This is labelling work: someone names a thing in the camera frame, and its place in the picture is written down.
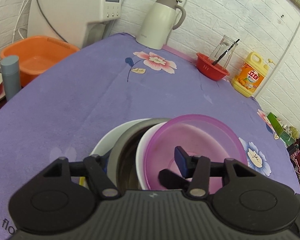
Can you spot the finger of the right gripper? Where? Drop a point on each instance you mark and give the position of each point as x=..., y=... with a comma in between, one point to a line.
x=172, y=181

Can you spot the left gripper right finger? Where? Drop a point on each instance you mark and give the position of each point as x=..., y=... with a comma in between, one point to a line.
x=196, y=168

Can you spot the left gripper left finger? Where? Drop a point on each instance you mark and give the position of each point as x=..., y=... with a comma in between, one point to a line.
x=99, y=184

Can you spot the stainless steel bowl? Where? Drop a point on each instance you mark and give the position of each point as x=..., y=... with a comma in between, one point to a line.
x=121, y=167

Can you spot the purple plastic bowl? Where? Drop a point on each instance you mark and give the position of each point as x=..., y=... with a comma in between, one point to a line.
x=198, y=135

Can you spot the large white floral plate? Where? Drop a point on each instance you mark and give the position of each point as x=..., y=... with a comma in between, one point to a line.
x=107, y=142

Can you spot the green storage box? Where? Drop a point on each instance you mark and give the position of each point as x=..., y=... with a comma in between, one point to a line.
x=280, y=131

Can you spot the red plastic basket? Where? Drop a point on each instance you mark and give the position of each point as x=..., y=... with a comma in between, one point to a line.
x=206, y=68

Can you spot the yellow detergent bottle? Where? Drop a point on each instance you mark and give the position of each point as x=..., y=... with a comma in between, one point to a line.
x=251, y=74

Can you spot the purple floral tablecloth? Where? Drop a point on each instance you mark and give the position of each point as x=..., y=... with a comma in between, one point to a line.
x=66, y=111

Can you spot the black stirring stick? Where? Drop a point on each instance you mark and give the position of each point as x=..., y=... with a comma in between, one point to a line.
x=225, y=52

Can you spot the white thermos jug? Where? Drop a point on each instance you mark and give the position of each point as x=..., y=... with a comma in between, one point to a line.
x=163, y=17

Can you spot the orange plastic basin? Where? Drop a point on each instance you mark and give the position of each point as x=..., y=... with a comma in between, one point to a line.
x=37, y=54

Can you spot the grey blue cup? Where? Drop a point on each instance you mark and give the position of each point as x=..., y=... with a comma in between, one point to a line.
x=11, y=76

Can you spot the white water dispenser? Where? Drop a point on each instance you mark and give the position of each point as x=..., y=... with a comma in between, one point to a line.
x=77, y=22

